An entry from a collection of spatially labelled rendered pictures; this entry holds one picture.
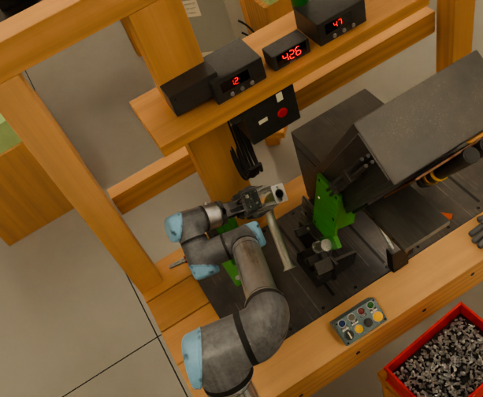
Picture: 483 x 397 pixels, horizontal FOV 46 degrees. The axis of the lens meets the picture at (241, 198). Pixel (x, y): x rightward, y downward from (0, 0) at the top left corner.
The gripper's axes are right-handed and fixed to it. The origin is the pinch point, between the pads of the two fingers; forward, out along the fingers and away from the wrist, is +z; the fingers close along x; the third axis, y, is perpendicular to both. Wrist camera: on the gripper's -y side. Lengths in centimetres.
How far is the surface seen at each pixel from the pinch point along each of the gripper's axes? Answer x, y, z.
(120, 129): 91, -243, 23
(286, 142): 36, -160, 99
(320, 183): -1.4, 6.8, 11.8
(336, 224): -14.2, 6.2, 12.6
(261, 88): 28.3, 15.9, -0.8
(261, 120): 21.5, 6.3, 0.9
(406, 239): -25.0, 17.4, 26.2
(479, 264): -42, 11, 54
